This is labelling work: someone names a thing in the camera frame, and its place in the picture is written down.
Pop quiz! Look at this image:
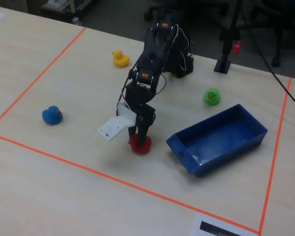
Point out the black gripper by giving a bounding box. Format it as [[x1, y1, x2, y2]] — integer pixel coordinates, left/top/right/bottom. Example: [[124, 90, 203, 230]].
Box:
[[124, 84, 156, 149]]

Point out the red rubber duck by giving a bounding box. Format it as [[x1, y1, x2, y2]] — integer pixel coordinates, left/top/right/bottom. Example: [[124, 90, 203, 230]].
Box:
[[128, 134, 152, 155]]

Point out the yellow rubber duck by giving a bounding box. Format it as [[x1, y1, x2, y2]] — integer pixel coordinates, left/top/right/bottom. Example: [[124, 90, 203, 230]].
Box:
[[112, 49, 130, 68]]

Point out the blue plastic box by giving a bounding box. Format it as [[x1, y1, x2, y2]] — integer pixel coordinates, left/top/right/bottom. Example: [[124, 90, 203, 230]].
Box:
[[166, 103, 269, 178]]

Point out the green rubber duck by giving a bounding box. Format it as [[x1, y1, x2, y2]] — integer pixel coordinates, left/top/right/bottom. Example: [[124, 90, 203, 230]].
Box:
[[203, 88, 222, 106]]

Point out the blue rubber duck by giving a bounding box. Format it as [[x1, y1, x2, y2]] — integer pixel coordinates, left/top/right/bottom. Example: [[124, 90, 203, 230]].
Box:
[[41, 105, 63, 125]]

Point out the long orange tape strip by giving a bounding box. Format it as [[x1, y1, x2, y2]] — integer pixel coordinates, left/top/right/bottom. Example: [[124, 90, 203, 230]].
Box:
[[0, 132, 261, 234]]

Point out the white paper with black bar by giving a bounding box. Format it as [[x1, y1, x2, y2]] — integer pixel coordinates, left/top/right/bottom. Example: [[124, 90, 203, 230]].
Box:
[[190, 212, 259, 236]]

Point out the black clamp stand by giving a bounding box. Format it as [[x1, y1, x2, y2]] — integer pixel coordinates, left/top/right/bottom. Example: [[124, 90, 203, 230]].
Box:
[[213, 0, 244, 75]]

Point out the black office chair base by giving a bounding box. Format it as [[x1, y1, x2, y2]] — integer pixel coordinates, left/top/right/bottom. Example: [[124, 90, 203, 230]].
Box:
[[245, 0, 295, 68]]

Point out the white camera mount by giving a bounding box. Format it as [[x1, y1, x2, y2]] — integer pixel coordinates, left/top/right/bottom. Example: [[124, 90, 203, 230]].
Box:
[[97, 101, 138, 142]]

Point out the black camera cable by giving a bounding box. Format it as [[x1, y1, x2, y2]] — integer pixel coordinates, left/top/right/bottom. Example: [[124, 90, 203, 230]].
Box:
[[116, 62, 138, 116]]

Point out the red clamp handle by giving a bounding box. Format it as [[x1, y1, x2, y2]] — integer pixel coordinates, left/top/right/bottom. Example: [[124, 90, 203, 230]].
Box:
[[232, 40, 242, 56]]

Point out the long black cable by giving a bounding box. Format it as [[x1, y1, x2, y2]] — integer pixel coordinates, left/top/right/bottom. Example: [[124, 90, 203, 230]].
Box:
[[239, 0, 295, 113]]

